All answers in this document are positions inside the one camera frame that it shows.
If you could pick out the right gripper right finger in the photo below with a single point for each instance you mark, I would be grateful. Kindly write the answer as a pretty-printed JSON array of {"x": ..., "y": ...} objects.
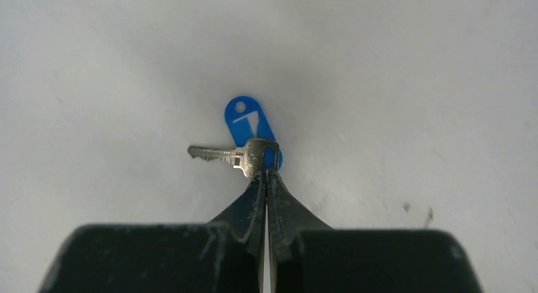
[{"x": 307, "y": 255}]

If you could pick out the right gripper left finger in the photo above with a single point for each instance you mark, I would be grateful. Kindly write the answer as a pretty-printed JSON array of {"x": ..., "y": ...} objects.
[{"x": 225, "y": 254}]

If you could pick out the blue tagged key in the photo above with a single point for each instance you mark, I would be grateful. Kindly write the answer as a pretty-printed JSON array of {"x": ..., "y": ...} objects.
[{"x": 256, "y": 146}]

